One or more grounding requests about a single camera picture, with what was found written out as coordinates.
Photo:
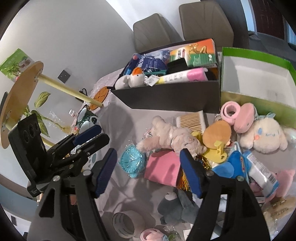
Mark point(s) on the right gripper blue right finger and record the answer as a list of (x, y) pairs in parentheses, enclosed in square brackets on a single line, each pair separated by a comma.
[(193, 172)]

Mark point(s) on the white blue tube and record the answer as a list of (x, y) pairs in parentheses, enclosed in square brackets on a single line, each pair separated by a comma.
[(266, 180)]

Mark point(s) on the yellow plastic toy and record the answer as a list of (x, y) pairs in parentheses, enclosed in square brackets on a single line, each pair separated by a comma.
[(215, 148)]

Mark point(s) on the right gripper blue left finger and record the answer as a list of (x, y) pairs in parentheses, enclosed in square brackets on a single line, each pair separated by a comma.
[(102, 171)]

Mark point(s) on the wooden round stool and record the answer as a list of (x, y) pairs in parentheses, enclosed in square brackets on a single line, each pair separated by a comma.
[(21, 92)]

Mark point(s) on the black storage box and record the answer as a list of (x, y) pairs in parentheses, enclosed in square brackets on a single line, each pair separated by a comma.
[(184, 96)]

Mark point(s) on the white cinnamoroll plush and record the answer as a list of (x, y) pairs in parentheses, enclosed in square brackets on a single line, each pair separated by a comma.
[(265, 135)]

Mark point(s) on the white duck plush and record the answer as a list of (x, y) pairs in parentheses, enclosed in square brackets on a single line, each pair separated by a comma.
[(135, 79)]

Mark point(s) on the pink white tube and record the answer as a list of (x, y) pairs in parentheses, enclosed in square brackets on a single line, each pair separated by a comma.
[(191, 75)]

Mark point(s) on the left grey chair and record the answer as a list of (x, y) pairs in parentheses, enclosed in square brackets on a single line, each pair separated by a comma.
[(153, 32)]

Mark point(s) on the grey plush toy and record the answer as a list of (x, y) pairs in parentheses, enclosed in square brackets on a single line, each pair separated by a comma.
[(176, 207)]

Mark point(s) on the grey chair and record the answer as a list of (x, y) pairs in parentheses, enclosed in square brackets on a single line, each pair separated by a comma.
[(153, 32), (206, 19)]

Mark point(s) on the blue tissue pack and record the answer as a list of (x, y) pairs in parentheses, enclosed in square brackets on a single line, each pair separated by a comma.
[(149, 62)]

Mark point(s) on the pink sponge block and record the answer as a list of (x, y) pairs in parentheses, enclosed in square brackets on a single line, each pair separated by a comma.
[(163, 167)]

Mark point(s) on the orange green medicine box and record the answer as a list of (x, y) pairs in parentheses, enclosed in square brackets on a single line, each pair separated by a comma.
[(197, 54)]

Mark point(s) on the cotton swab pack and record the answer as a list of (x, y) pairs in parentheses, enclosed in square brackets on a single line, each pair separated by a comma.
[(193, 121)]

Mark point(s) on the clear packing tape roll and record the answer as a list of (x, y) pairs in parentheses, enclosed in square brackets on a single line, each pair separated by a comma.
[(128, 224)]

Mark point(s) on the orange slice coaster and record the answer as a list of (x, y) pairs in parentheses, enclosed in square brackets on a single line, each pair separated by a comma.
[(100, 93)]

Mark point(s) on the beige wrinkled dog plush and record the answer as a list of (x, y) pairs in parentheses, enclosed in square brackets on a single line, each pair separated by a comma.
[(167, 136)]

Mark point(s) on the blue plush toy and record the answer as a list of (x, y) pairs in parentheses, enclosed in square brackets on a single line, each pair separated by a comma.
[(236, 165)]

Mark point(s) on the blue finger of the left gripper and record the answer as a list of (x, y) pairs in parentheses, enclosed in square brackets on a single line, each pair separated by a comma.
[(87, 135), (96, 144)]

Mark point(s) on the orange round plush cushion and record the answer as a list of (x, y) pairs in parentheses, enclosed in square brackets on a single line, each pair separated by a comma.
[(218, 131)]

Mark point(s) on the right grey chair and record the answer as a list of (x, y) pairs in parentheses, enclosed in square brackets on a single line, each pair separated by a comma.
[(206, 19)]

